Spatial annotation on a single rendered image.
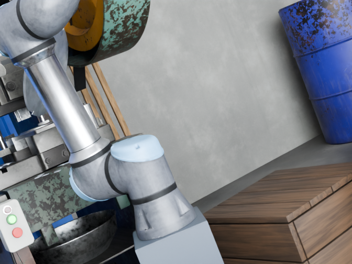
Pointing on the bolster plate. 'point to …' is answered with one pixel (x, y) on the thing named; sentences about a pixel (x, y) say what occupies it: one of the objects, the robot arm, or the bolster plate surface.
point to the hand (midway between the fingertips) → (53, 27)
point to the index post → (91, 114)
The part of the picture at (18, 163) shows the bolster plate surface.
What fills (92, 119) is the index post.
